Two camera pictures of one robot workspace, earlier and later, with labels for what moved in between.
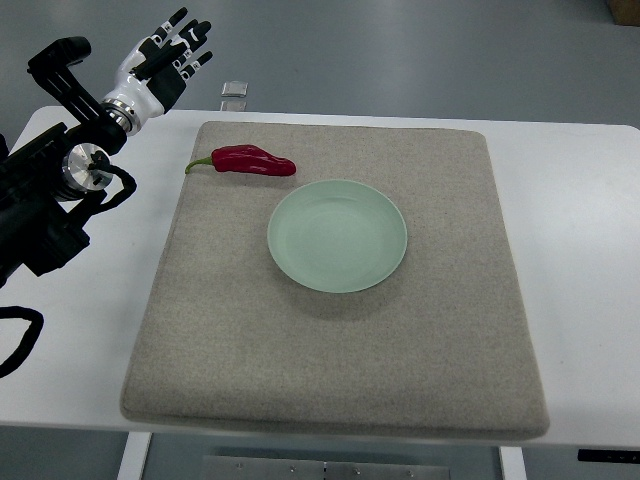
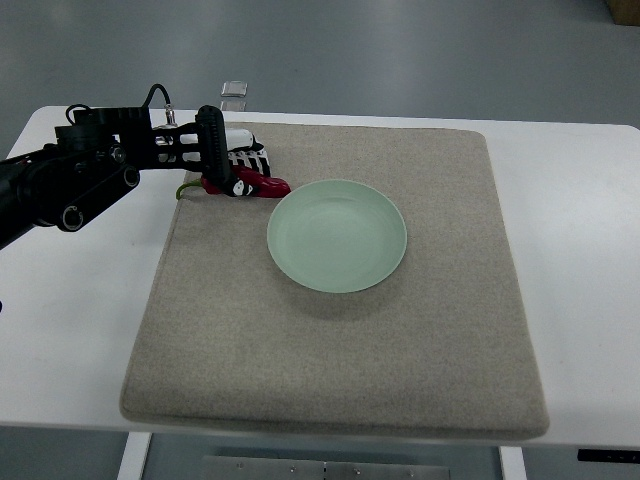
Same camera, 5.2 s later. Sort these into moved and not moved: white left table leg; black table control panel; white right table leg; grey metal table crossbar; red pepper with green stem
Moved: red pepper with green stem
Not moved: white left table leg; grey metal table crossbar; black table control panel; white right table leg
